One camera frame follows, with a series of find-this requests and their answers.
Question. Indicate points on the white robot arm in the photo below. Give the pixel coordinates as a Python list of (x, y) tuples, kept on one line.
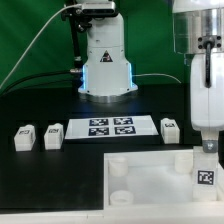
[(198, 28)]

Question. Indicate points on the black camera pole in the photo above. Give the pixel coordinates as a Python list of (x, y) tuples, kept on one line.
[(79, 23)]

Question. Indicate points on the white square tabletop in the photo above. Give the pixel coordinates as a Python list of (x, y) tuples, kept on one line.
[(148, 178)]

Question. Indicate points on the grey camera on pole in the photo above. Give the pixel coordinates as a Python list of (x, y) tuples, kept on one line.
[(98, 8)]

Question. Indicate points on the white sheet with markers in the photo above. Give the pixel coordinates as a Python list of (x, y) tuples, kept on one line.
[(110, 127)]

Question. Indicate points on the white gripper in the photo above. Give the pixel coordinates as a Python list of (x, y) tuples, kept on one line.
[(207, 104)]

